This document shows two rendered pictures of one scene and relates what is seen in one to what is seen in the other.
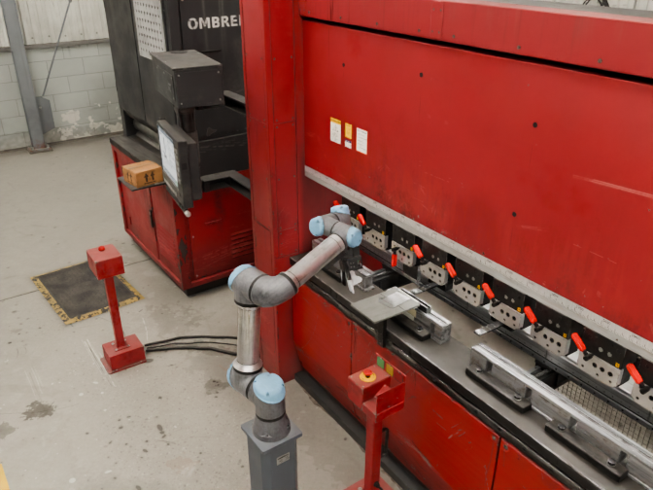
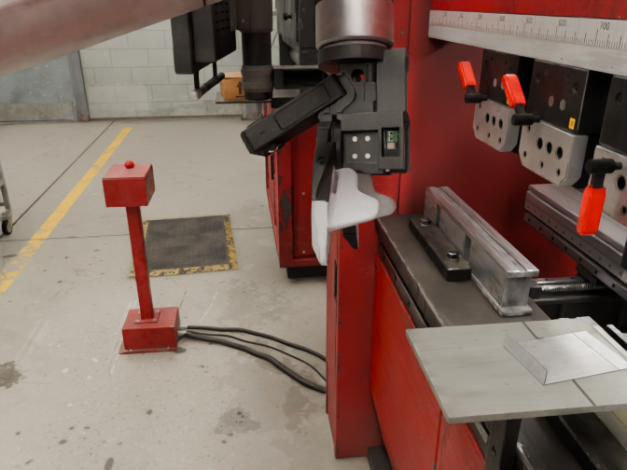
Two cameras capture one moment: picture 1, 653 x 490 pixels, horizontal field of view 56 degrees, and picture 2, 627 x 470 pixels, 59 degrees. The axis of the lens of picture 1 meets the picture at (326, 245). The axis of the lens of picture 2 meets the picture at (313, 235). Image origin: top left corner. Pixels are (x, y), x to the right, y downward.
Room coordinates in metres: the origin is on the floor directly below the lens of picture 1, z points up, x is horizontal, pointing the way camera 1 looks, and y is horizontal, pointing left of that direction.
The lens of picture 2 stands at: (1.76, -0.30, 1.42)
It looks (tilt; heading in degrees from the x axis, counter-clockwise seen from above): 23 degrees down; 28
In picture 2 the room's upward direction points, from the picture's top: straight up
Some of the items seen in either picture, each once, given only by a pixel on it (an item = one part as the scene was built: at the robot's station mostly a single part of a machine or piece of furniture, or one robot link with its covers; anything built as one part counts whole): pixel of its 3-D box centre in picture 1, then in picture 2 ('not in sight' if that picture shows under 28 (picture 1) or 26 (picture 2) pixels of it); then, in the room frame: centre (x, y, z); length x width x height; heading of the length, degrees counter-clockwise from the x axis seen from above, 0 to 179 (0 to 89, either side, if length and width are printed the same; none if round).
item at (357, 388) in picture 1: (376, 387); not in sight; (2.13, -0.22, 0.75); 0.20 x 0.16 x 0.18; 35
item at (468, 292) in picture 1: (474, 279); not in sight; (2.18, -0.60, 1.26); 0.15 x 0.09 x 0.17; 34
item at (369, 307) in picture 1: (385, 304); (524, 364); (2.41, -0.27, 1.00); 0.26 x 0.18 x 0.01; 124
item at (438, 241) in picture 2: (327, 267); (437, 245); (2.95, -0.01, 0.89); 0.30 x 0.05 x 0.03; 34
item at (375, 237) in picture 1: (381, 227); (574, 120); (2.67, -0.26, 1.26); 0.15 x 0.09 x 0.17; 34
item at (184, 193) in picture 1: (180, 161); (206, 1); (3.17, 0.78, 1.42); 0.45 x 0.12 x 0.36; 27
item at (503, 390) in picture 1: (497, 387); not in sight; (1.95, -0.68, 0.89); 0.30 x 0.05 x 0.03; 34
